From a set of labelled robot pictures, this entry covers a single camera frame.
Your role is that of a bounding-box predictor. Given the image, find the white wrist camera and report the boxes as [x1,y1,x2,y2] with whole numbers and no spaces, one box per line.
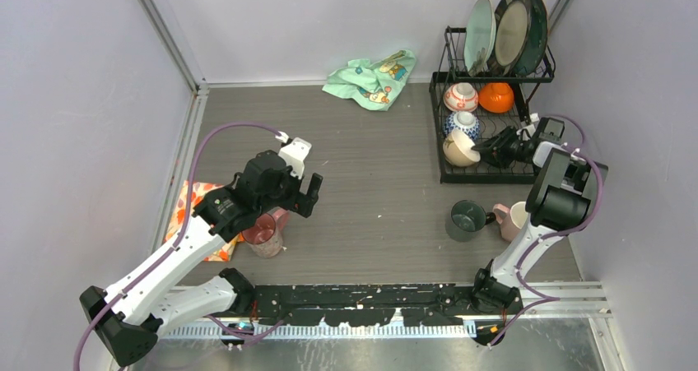
[518,113,540,141]
[275,132,312,179]

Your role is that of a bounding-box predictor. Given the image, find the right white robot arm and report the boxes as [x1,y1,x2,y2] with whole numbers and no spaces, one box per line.
[469,114,608,314]

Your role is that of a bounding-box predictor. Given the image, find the black wire dish rack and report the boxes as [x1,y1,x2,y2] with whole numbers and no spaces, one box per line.
[429,26,556,184]

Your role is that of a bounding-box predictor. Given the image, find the dark blue floral plate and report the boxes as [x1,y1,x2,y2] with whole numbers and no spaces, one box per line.
[514,0,548,77]

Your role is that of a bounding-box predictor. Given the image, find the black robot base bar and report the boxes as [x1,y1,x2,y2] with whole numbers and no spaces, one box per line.
[212,282,524,329]

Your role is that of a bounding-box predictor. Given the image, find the mint green flower plate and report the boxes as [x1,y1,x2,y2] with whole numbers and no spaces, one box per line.
[463,0,496,77]

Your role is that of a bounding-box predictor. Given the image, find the orange coral pattern bowl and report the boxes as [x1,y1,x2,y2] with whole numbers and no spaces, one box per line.
[444,82,479,112]

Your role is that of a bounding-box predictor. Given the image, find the white bowl orange outside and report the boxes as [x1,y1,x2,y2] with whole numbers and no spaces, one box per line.
[479,82,514,114]

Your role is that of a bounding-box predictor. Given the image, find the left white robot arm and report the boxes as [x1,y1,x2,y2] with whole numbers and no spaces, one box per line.
[80,141,323,367]

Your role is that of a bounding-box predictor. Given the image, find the black rimmed cream plate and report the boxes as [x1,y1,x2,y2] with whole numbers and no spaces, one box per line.
[487,0,532,77]

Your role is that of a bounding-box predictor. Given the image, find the dark green mug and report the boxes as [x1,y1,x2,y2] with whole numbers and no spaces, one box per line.
[445,200,496,242]

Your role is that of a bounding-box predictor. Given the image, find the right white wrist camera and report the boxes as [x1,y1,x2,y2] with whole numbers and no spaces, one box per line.
[518,113,540,141]

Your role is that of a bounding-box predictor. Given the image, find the orange floral cloth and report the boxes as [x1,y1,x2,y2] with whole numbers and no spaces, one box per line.
[162,181,240,262]

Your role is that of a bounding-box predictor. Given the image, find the mint green cartoon cloth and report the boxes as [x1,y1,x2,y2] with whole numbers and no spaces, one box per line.
[322,49,416,111]

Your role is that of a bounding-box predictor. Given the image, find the pale pink mug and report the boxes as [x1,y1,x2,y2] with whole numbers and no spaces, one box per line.
[492,201,528,242]

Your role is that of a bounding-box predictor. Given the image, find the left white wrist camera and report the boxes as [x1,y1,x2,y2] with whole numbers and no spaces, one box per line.
[275,132,312,179]

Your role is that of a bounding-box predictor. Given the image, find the pink glass mug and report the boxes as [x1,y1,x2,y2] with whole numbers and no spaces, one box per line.
[240,208,290,258]

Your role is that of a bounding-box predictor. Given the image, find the white ceramic bowl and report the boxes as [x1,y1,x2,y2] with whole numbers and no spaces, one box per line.
[442,129,481,168]

